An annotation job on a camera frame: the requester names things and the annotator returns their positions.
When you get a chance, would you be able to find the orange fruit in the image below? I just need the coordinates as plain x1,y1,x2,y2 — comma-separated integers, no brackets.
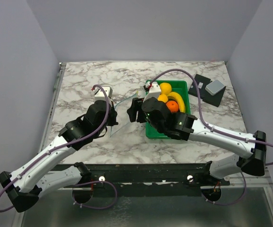
166,100,179,113

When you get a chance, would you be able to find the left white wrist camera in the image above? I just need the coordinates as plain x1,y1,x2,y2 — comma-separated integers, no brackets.
92,86,113,103

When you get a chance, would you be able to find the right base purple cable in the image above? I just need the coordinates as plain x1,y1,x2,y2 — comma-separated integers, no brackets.
205,171,247,206

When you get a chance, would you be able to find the clear zip top bag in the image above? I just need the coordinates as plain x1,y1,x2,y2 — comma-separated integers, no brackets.
110,91,138,138

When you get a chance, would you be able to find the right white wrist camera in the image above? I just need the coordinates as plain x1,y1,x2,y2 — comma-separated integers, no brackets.
143,81,161,102

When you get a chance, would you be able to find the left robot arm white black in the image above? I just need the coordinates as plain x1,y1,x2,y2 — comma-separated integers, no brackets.
0,100,117,212

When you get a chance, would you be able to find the yellow lemon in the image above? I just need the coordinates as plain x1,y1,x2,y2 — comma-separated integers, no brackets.
159,82,172,95
158,94,168,103

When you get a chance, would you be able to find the black mounting rail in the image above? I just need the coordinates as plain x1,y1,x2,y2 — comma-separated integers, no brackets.
53,163,231,198

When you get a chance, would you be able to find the yellow lemon front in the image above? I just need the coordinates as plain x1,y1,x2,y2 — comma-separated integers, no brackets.
158,94,168,103

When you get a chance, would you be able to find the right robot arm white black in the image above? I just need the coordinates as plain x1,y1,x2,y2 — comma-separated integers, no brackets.
127,97,266,185

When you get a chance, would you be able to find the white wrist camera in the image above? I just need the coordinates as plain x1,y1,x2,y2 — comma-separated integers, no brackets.
92,86,113,103
143,81,161,102

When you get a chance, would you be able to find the yellow banana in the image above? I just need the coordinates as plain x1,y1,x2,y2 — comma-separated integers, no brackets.
168,92,186,113

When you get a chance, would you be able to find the black scale base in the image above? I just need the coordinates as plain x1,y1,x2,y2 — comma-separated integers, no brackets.
194,74,226,107

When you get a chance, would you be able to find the grey scale platform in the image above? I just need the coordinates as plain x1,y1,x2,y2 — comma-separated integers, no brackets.
205,79,225,96

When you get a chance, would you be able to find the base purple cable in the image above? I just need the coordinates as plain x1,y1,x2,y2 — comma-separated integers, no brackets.
73,180,119,210
205,171,247,206

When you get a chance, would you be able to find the green plastic bin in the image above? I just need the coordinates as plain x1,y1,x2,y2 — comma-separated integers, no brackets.
145,80,191,139

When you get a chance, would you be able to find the yellow lemon back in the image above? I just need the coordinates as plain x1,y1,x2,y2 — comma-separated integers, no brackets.
159,82,172,95

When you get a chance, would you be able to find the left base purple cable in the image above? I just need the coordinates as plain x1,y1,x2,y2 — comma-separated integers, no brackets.
73,180,119,210

